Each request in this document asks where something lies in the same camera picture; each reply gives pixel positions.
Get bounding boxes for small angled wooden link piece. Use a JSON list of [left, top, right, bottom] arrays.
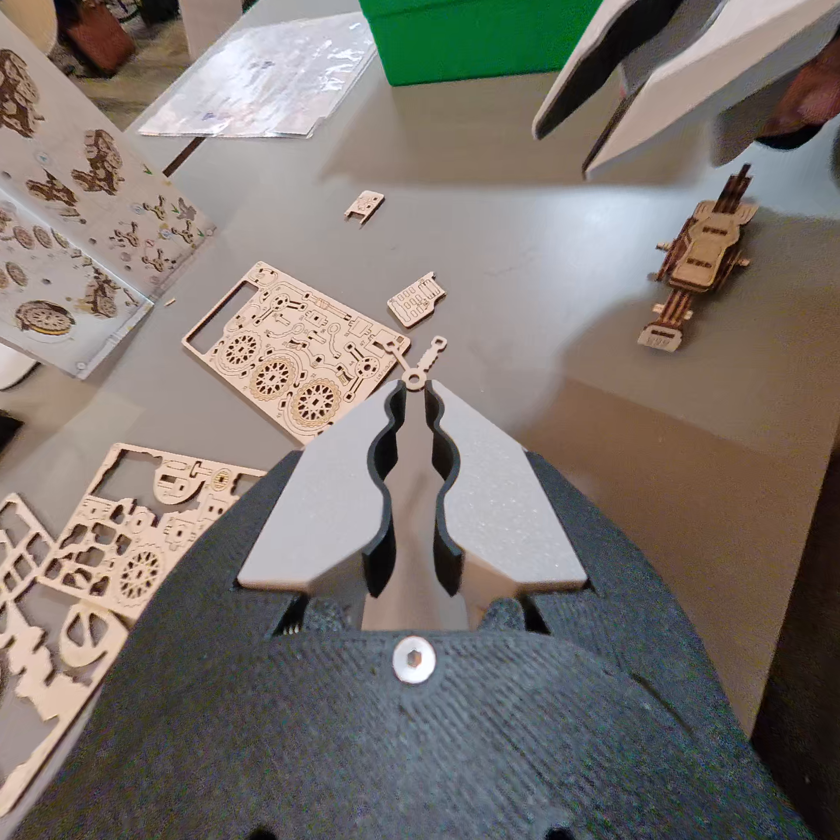
[[379, 336, 449, 395]]

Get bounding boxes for wooden puzzle sheet rectangular window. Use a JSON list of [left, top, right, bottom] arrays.
[[182, 261, 412, 441]]

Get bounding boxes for green plastic bin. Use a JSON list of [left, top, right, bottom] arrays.
[[357, 0, 605, 88]]

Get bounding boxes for wooden puzzle sheet large cutouts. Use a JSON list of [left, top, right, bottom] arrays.
[[0, 492, 132, 723]]

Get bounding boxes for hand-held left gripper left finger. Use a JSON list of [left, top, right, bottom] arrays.
[[236, 379, 407, 598]]

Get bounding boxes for printed instruction booklet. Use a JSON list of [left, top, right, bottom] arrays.
[[0, 13, 217, 380]]

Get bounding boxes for partly built wooden model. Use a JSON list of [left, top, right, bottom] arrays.
[[638, 164, 761, 352]]

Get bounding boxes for small slotted wooden piece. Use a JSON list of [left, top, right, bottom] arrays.
[[387, 271, 448, 329]]

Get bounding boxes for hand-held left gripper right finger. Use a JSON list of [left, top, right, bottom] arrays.
[[424, 381, 588, 597]]

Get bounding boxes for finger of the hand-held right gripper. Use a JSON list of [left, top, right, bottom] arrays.
[[581, 0, 840, 181], [532, 0, 680, 141]]

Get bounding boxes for grey desk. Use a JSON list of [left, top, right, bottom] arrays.
[[0, 0, 840, 736]]

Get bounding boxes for brown bag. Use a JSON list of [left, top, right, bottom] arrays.
[[66, 7, 136, 75]]

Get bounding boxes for person's right hand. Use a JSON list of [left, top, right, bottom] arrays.
[[761, 47, 840, 142]]

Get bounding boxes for small notched wooden piece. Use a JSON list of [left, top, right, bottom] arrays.
[[344, 190, 386, 228]]

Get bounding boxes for papers in plastic sleeve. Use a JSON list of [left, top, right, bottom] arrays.
[[138, 12, 378, 140]]

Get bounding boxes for wooden puzzle sheet small wheels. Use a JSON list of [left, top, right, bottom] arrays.
[[39, 443, 266, 624]]

